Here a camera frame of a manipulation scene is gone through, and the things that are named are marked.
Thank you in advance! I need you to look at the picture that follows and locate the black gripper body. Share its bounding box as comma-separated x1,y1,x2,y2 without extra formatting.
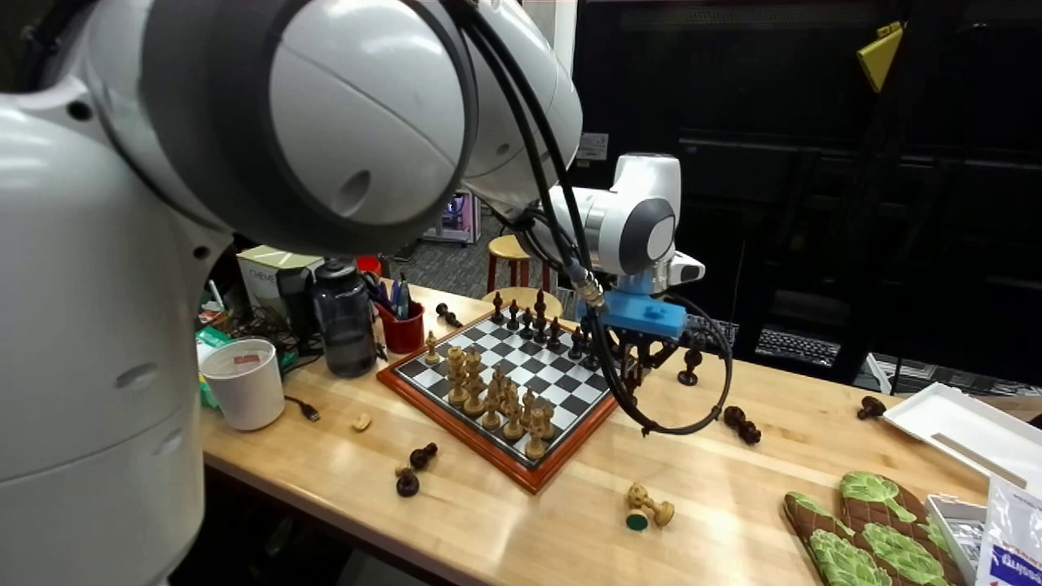
609,322,685,363

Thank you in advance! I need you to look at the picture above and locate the round wooden disc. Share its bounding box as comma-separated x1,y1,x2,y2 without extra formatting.
472,283,565,327

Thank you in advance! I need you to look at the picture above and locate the round wooden stool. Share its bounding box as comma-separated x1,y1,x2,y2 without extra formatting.
481,231,533,291

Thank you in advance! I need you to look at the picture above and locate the colourful printed box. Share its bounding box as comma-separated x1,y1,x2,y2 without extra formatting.
428,188,484,248

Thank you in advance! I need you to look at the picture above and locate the red pen cup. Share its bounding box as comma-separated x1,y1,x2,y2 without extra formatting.
373,300,429,359

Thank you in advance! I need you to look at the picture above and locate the dark transparent jar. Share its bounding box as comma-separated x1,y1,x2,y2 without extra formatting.
311,256,380,379

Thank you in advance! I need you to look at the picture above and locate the white tray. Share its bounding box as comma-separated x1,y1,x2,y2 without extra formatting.
882,379,1042,493

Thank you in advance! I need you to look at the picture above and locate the black power plug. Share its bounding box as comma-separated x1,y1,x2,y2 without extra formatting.
282,393,324,427

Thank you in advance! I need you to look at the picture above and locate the clear plastic container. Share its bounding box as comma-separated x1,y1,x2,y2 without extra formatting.
925,491,992,558

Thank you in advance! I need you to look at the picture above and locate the yellow hanging tag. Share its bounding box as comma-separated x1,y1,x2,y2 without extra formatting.
855,18,907,97

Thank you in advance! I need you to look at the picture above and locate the white Chemex filter box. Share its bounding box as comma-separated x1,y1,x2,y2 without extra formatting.
234,240,330,327

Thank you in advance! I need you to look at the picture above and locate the white paper cup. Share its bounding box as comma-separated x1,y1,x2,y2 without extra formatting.
197,335,285,434

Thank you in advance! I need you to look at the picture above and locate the clear bag with blue print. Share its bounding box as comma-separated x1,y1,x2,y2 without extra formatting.
972,474,1042,586

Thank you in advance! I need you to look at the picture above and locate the green plastic bag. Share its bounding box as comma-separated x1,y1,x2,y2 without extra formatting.
193,322,239,414

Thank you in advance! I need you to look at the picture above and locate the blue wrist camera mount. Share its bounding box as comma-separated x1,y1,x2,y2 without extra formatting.
598,288,693,342

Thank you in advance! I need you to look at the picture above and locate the chess board with red frame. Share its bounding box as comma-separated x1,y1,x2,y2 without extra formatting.
373,311,642,496

